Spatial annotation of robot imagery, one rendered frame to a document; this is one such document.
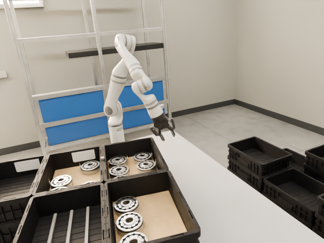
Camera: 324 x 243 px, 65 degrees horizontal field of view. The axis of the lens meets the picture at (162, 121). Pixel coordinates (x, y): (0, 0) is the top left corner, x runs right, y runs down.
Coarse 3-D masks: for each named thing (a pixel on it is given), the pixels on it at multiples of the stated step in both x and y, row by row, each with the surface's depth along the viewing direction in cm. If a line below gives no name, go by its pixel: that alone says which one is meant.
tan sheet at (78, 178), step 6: (66, 168) 146; (72, 168) 146; (78, 168) 145; (54, 174) 141; (60, 174) 141; (66, 174) 140; (72, 174) 140; (78, 174) 139; (96, 174) 138; (72, 180) 134; (78, 180) 133; (84, 180) 133; (90, 180) 132; (96, 180) 132
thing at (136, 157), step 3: (138, 153) 150; (147, 153) 150; (135, 156) 148; (147, 156) 146; (150, 156) 146; (135, 159) 144; (138, 159) 143; (141, 159) 144; (144, 159) 143; (147, 159) 143
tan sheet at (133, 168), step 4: (128, 160) 150; (132, 160) 150; (152, 160) 148; (108, 164) 147; (128, 164) 145; (132, 164) 145; (136, 164) 144; (108, 168) 143; (132, 168) 141; (136, 168) 140; (156, 168) 139; (108, 172) 139; (132, 172) 137; (136, 172) 137
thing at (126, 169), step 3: (117, 165) 139; (120, 165) 138; (123, 165) 138; (111, 168) 136; (114, 168) 136; (123, 168) 135; (126, 168) 135; (111, 171) 134; (123, 171) 132; (126, 171) 132; (111, 174) 131; (114, 174) 130; (117, 174) 131; (120, 174) 130; (123, 174) 130
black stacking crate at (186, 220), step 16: (160, 176) 116; (112, 192) 113; (128, 192) 115; (144, 192) 117; (176, 192) 104; (112, 208) 111; (112, 224) 102; (192, 224) 86; (112, 240) 86; (192, 240) 83
